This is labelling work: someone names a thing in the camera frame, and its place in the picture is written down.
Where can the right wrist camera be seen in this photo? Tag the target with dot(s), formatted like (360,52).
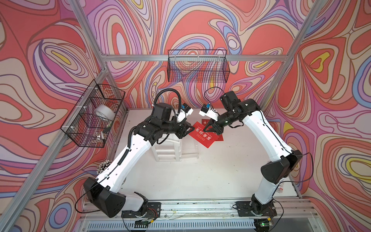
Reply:
(208,111)

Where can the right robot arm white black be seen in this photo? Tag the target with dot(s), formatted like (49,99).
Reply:
(282,158)

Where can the black wire basket left wall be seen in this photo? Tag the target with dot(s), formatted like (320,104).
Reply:
(82,126)

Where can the black wire basket wall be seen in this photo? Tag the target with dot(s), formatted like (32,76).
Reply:
(82,126)
(198,66)

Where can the aluminium front rail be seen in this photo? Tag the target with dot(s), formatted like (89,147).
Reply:
(286,207)

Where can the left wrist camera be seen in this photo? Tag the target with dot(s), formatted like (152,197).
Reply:
(185,111)

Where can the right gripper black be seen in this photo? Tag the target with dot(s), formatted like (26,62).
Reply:
(211,129)

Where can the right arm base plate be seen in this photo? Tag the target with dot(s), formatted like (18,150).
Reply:
(255,209)

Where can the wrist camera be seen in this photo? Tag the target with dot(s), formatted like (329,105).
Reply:
(208,111)
(185,111)

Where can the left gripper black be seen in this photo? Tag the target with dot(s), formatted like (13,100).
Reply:
(183,127)

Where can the small red white packet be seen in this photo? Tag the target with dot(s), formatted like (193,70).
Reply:
(280,188)

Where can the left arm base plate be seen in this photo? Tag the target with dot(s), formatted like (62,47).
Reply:
(148,210)

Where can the black wire basket back wall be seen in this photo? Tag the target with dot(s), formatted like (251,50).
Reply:
(198,66)

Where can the white tape roll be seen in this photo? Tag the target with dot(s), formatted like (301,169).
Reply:
(104,112)

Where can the white plastic drawer organizer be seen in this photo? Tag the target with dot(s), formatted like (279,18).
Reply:
(169,150)

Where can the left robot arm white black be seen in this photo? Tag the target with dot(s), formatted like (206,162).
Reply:
(103,191)

